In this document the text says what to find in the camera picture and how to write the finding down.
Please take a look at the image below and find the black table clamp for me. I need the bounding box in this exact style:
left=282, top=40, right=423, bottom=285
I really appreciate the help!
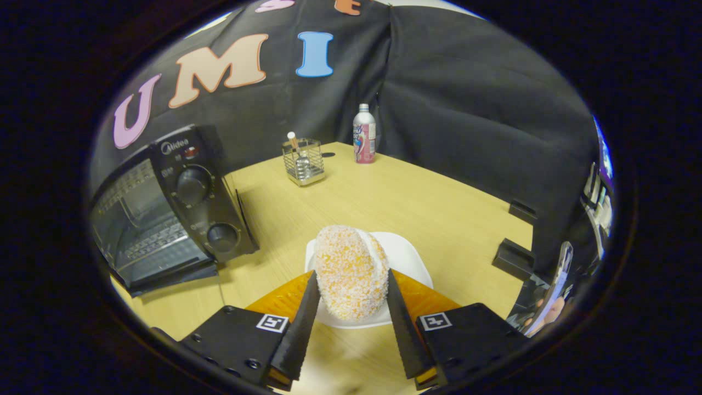
left=508, top=200, right=538, bottom=224
left=492, top=238, right=535, bottom=280

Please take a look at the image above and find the white plate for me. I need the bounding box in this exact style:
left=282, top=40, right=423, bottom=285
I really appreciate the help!
left=304, top=231, right=434, bottom=330

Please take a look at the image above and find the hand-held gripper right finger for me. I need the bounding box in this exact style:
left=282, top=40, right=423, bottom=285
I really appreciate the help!
left=387, top=269, right=528, bottom=391

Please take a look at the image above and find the black toaster oven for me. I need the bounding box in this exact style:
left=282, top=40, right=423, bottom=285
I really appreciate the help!
left=89, top=124, right=259, bottom=297

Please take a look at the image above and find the drink bottle with pink label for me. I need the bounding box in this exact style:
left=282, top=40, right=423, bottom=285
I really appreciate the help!
left=353, top=104, right=377, bottom=164

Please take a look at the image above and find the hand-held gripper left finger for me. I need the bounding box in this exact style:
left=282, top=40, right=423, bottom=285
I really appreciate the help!
left=180, top=270, right=321, bottom=392

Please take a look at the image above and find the black backdrop cloth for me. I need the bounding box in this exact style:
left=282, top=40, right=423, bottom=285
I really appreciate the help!
left=90, top=0, right=601, bottom=275

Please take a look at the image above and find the wire mesh holder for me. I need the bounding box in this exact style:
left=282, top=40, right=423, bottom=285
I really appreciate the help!
left=282, top=137, right=325, bottom=187

